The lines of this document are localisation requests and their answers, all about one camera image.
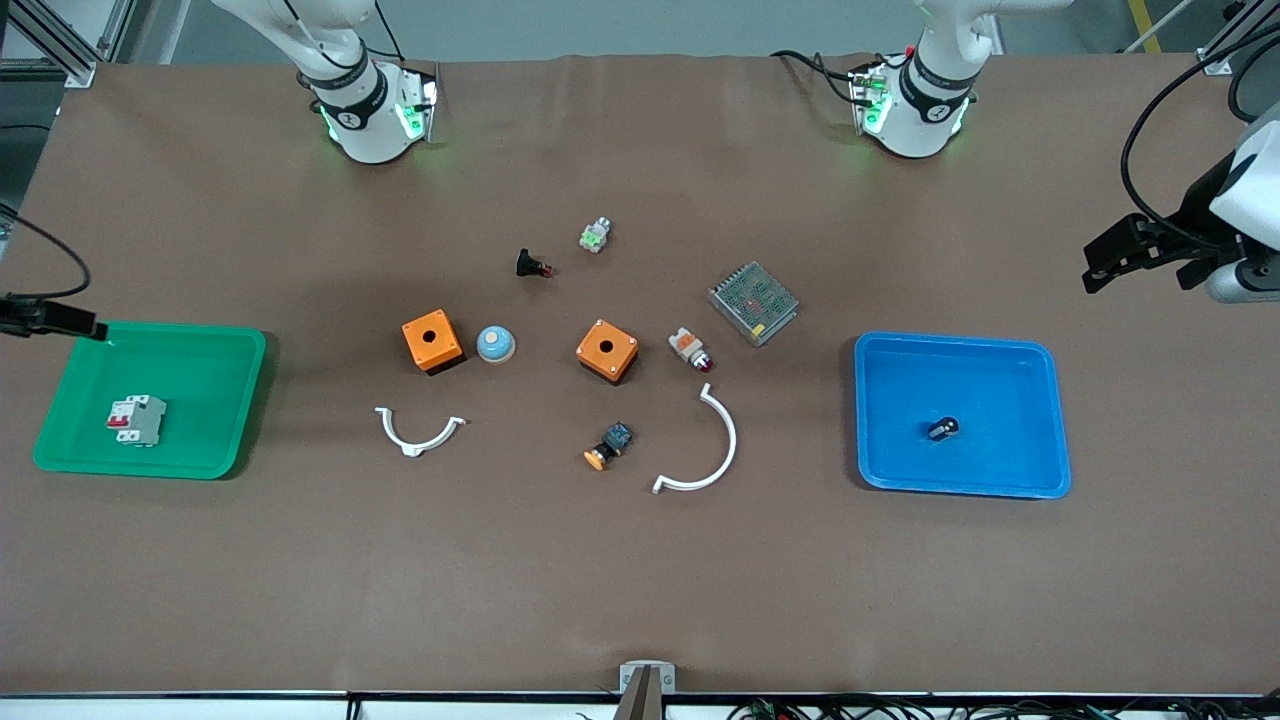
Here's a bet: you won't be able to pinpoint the white circuit breaker red switch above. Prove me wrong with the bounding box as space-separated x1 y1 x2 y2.
106 394 168 448

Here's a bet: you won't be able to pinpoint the green plastic tray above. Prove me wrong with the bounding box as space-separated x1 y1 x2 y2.
33 320 268 481

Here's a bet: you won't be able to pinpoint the blue plastic tray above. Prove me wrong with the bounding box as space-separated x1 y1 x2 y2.
853 331 1073 500

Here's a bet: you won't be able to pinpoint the metal mesh power supply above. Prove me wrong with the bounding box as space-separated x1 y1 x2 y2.
708 261 801 348

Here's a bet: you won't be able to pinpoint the small white curved clamp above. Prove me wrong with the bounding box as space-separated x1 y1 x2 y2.
374 405 468 459

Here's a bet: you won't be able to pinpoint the large white curved clamp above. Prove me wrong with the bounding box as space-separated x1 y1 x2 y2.
652 382 739 496

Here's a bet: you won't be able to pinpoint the red indicator light white body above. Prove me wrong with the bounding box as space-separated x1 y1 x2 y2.
668 326 714 375

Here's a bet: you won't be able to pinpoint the orange mushroom push button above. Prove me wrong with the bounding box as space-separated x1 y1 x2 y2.
583 421 634 472

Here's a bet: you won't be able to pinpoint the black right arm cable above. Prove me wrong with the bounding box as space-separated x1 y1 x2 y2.
0 203 92 303

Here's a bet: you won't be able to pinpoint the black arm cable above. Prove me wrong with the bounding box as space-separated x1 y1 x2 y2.
1120 28 1280 251
0 203 92 303

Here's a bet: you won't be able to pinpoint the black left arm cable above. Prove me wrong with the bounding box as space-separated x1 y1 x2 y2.
1120 28 1280 251

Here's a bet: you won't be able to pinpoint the aluminium frame profile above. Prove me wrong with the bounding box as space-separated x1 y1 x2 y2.
1198 0 1280 77
0 0 138 89

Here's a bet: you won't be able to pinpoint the black cables at arm base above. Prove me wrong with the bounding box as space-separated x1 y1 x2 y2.
770 48 916 106

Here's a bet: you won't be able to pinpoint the black cable bundle below table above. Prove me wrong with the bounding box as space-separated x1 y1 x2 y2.
725 694 1280 720

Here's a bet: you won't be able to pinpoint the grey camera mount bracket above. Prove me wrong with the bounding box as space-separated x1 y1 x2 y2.
612 660 678 720

